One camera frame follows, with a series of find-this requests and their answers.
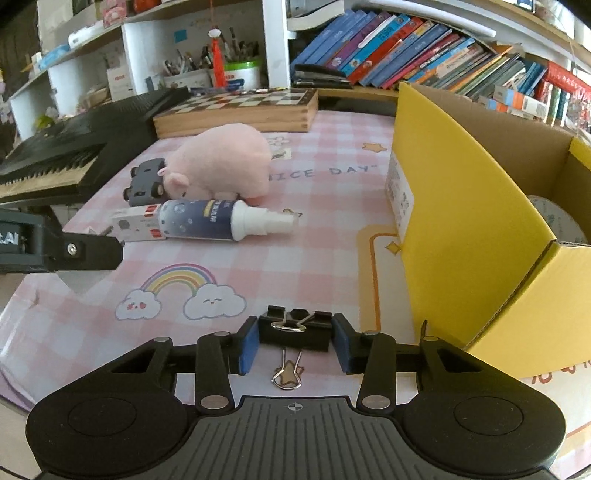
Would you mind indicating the pink checkered table mat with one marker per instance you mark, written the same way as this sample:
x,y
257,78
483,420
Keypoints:
x,y
341,258

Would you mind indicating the white pen holder box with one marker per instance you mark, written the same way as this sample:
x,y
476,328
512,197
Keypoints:
x,y
200,78

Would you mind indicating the wooden chess board box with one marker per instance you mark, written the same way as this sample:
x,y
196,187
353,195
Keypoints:
x,y
275,110

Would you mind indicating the black Yamaha keyboard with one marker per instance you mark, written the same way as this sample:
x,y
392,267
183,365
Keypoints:
x,y
71,160

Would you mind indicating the row of leaning books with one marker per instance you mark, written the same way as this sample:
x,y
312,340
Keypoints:
x,y
380,49

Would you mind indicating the grey toy car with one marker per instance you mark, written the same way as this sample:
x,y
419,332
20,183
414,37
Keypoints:
x,y
146,185

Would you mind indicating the black stapler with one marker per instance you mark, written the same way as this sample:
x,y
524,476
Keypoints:
x,y
319,76

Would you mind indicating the yellow cardboard box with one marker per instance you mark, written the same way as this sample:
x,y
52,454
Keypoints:
x,y
484,271

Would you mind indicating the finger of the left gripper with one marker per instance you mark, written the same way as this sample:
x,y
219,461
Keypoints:
x,y
89,252

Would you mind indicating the pink plush pig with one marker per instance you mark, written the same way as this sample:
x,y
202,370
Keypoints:
x,y
227,162

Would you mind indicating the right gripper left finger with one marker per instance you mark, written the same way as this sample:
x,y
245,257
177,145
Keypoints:
x,y
219,355

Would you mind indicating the white bookshelf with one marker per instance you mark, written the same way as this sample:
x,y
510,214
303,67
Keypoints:
x,y
149,38

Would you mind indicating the blue white spray bottle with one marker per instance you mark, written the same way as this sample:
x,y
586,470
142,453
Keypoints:
x,y
221,220

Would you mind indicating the black binder clip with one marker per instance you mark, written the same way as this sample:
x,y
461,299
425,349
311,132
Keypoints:
x,y
294,331

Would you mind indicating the tape roll in box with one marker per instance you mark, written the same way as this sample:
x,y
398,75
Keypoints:
x,y
562,224

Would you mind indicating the green lid white jar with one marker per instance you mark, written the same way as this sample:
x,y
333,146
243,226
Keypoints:
x,y
245,75

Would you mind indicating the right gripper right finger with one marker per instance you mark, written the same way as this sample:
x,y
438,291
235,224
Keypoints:
x,y
373,355

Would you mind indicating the white staples box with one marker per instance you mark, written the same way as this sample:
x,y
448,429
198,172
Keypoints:
x,y
136,224

